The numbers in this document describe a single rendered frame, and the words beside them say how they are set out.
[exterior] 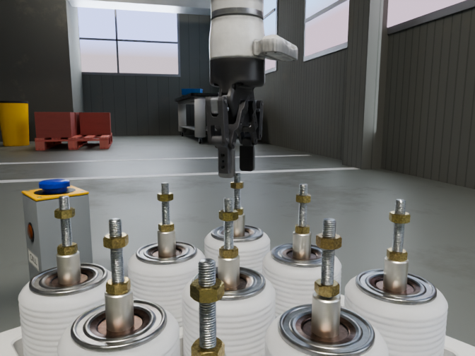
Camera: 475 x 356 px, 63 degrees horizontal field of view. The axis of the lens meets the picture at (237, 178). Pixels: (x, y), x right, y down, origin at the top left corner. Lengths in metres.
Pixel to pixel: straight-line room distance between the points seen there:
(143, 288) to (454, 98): 2.45
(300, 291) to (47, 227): 0.34
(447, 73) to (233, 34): 2.35
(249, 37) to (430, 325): 0.37
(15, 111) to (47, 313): 5.76
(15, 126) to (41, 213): 5.59
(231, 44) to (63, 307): 0.35
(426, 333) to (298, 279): 0.13
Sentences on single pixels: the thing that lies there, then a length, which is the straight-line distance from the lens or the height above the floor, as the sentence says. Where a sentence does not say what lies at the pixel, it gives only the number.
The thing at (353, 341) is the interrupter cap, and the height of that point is 0.25.
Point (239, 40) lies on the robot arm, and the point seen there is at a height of 0.51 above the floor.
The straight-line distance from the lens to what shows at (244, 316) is 0.38.
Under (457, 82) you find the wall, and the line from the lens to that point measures 2.73.
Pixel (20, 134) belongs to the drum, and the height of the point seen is 0.16.
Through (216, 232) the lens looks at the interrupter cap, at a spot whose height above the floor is 0.25.
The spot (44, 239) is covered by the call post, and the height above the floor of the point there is 0.26.
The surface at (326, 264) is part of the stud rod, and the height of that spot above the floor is 0.31.
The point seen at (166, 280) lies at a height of 0.24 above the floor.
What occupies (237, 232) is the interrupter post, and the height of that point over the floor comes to 0.26.
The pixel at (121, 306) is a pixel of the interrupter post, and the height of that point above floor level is 0.27.
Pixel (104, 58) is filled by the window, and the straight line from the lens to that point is 8.43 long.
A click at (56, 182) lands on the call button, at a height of 0.33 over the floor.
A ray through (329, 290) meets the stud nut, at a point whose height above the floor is 0.29.
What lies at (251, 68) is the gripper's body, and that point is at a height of 0.48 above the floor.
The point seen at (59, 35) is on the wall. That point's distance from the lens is 7.18.
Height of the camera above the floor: 0.42
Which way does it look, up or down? 9 degrees down
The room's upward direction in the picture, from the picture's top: straight up
